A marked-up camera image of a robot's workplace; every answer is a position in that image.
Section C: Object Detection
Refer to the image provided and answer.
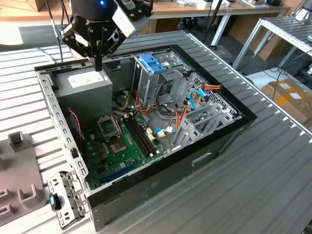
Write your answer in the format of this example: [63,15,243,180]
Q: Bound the orange red wire bundle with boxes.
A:
[134,90,156,117]

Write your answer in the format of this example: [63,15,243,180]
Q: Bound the black case fan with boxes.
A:
[66,108,86,156]

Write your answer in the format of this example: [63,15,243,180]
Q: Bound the green motherboard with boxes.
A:
[82,113,169,191]

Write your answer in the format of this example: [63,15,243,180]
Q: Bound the round black tool blue ring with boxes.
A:
[48,192,65,212]

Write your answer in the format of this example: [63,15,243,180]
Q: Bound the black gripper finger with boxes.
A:
[97,26,128,72]
[60,25,100,72]

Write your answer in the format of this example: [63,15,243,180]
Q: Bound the large brown cardboard sheet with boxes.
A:
[228,15,297,61]

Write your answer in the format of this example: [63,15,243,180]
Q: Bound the blue plastic drive bracket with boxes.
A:
[139,53,169,75]

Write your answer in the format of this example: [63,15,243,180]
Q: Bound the small brown cardboard box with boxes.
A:
[146,18,182,35]

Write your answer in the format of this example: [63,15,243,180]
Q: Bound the red fan wire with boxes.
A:
[67,109,86,147]

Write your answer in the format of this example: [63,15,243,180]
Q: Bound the aluminium frame slat table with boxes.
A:
[233,16,312,74]

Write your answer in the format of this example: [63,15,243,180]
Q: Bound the gray metal disk bay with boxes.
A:
[170,102,244,151]

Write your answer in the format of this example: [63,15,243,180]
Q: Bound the perforated metal bracket plate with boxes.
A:
[46,170,88,231]

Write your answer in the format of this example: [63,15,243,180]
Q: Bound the gray parts rack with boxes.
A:
[0,131,47,221]

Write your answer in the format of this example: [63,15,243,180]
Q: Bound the yellow board power wire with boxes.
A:
[117,90,134,110]

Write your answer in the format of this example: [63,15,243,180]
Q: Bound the blue expansion slot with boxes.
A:
[98,160,141,186]

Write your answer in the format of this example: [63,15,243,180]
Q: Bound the blue data wire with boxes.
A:
[154,88,211,137]

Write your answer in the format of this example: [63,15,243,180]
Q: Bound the red yellow power wire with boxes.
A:
[175,82,224,130]

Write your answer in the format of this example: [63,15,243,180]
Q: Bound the black office chair base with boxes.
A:
[180,17,199,31]

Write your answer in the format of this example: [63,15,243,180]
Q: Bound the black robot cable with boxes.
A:
[45,0,68,62]

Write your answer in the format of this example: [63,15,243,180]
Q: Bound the metal socket cover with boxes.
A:
[97,116,122,141]

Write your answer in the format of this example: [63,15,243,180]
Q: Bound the wooden desk white legs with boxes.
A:
[148,0,292,47]
[0,6,73,22]

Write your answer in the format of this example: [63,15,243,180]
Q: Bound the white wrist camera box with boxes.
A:
[111,6,137,38]

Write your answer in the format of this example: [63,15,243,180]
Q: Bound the black open PC case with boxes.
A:
[34,44,258,232]

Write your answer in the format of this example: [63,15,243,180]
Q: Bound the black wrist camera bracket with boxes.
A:
[114,0,155,20]

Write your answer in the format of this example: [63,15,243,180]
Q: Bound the cardboard box white labels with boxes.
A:
[262,78,312,127]

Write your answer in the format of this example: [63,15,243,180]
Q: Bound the black wire bundle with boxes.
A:
[156,81,176,115]

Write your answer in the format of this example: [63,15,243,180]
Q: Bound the gray power supply box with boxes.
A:
[54,65,114,120]

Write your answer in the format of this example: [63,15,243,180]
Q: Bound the black RAM slot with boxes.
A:
[125,118,150,158]
[131,117,156,155]

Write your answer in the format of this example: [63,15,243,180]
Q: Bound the CPU socket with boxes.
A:
[108,137,129,154]

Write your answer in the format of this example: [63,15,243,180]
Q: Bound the black tripod stand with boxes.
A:
[202,0,224,51]

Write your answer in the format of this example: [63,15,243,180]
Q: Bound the gray metal drive cage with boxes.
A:
[133,52,193,108]

